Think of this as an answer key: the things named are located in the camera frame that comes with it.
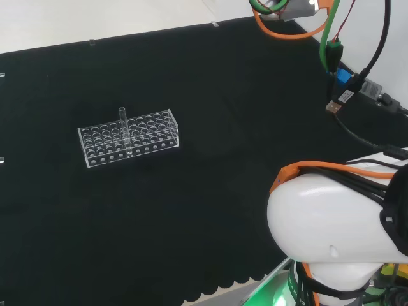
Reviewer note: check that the clear glass test tube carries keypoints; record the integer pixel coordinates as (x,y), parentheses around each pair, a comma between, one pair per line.
(123,127)

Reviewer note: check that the clear plastic test tube rack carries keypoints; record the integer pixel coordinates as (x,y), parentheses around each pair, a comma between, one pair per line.
(150,134)

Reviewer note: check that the black bench cloth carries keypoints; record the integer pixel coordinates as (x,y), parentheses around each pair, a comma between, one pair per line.
(191,207)

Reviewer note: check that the clear plastic cloth clip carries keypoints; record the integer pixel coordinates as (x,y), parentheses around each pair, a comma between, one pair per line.
(215,23)
(92,42)

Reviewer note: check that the black USB plug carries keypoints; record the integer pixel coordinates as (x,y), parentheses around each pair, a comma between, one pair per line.
(338,101)

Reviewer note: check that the clear base plate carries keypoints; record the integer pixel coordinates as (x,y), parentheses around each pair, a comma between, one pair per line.
(264,287)

